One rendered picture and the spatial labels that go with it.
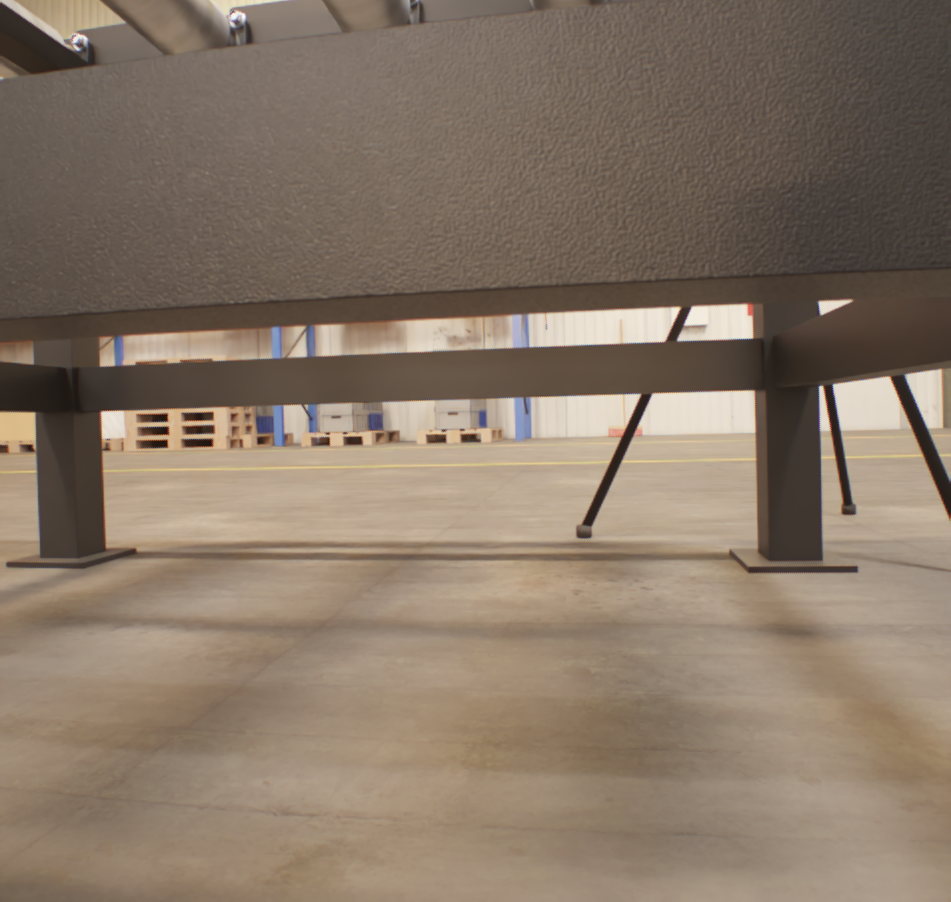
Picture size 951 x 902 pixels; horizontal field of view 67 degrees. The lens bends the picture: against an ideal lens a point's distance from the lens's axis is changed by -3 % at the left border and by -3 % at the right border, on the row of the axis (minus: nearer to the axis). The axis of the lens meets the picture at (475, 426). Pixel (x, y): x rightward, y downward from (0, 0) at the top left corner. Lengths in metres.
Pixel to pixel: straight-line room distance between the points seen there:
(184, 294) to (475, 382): 0.94
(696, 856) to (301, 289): 0.35
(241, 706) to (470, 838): 0.27
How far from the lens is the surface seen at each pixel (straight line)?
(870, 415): 9.74
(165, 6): 1.24
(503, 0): 1.33
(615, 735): 0.58
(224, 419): 8.42
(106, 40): 1.57
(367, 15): 1.19
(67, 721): 0.69
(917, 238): 0.22
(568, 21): 0.23
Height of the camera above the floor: 0.23
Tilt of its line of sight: level
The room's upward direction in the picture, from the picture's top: 2 degrees counter-clockwise
